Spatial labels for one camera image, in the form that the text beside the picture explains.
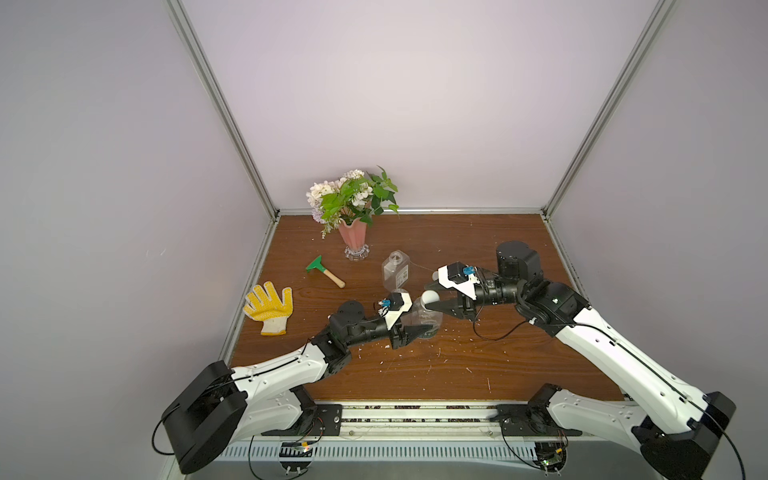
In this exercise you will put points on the round clear bottle front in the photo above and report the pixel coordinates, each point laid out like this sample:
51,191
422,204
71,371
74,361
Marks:
421,315

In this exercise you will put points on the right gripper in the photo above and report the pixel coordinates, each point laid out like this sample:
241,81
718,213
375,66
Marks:
466,301

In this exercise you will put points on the pink vase with flowers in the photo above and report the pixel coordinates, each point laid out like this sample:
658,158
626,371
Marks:
350,203

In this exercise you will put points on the green scraper wooden handle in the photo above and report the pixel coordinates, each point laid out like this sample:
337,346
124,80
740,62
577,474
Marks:
317,265

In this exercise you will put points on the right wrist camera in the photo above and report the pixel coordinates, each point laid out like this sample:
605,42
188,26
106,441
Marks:
459,277

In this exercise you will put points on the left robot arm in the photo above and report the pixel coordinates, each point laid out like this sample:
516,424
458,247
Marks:
223,404

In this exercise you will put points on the yellow work glove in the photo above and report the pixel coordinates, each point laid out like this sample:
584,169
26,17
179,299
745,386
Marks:
265,305

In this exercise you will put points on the square clear bottle with label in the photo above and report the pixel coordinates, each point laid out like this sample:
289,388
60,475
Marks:
395,270

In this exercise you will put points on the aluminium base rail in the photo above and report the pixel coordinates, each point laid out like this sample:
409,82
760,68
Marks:
410,432

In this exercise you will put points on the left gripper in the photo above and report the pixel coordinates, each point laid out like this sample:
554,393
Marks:
404,337

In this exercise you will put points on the white cap small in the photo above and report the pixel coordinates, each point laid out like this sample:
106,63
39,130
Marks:
429,297

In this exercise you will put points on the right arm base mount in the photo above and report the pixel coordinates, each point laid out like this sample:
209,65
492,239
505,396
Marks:
524,420

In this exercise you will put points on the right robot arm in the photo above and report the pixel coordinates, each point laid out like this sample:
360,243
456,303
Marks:
673,425

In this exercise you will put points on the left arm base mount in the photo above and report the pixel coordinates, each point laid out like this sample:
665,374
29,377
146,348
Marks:
320,420

